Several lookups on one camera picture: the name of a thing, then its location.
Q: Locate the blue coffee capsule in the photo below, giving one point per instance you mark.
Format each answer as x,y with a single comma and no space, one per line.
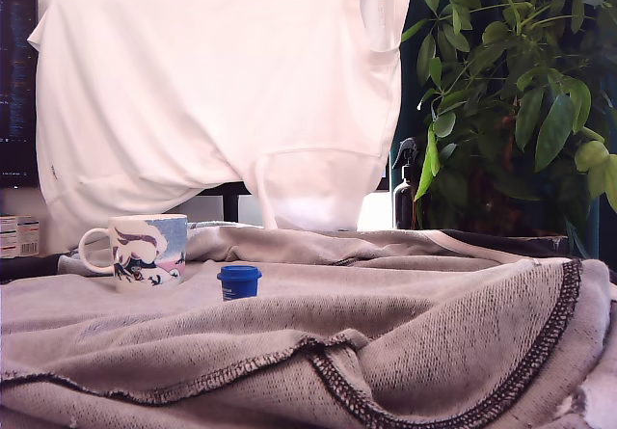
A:
238,282

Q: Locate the dark spray bottle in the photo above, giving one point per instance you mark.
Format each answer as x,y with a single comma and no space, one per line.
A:
405,193

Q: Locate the beige knit blanket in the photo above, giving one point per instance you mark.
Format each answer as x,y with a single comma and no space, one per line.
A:
308,332

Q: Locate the white hanging t-shirt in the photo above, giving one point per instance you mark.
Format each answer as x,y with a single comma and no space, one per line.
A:
212,96

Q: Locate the white mug with cartoon print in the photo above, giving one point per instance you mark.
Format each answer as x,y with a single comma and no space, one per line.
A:
149,253

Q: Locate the wooden plant pot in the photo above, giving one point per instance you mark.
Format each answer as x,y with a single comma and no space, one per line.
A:
501,197

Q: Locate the green leafy houseplant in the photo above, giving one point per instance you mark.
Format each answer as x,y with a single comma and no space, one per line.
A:
520,82

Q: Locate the white labelled box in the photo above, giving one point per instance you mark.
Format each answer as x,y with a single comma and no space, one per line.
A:
18,236

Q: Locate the black computer monitor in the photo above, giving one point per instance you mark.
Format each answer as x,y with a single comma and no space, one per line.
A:
17,77

